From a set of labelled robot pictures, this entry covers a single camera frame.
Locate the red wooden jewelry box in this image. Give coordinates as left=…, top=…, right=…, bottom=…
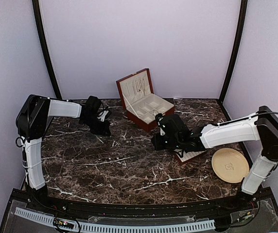
left=116, top=68, right=175, bottom=132

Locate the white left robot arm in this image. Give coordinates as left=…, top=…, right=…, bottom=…
left=16, top=95, right=111, bottom=191

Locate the white slotted cable duct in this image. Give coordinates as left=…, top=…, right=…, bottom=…
left=14, top=207, right=215, bottom=233

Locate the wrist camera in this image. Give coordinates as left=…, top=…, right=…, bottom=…
left=97, top=108, right=112, bottom=122
left=154, top=114, right=166, bottom=136

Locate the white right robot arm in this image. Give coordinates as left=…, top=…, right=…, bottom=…
left=151, top=106, right=278, bottom=211

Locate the left black frame post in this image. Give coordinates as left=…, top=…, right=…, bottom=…
left=32, top=0, right=62, bottom=100

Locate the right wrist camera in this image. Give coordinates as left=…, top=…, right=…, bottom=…
left=154, top=114, right=166, bottom=136

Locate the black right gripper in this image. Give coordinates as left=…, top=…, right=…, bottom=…
left=151, top=133, right=182, bottom=150

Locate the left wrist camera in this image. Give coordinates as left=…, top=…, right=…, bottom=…
left=97, top=108, right=112, bottom=122

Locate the red jewelry tray insert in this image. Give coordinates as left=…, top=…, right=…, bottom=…
left=174, top=149, right=207, bottom=165

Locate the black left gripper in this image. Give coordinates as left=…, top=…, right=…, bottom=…
left=81, top=115, right=111, bottom=136

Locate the beige round plate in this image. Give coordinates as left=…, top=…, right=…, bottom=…
left=211, top=148, right=249, bottom=183

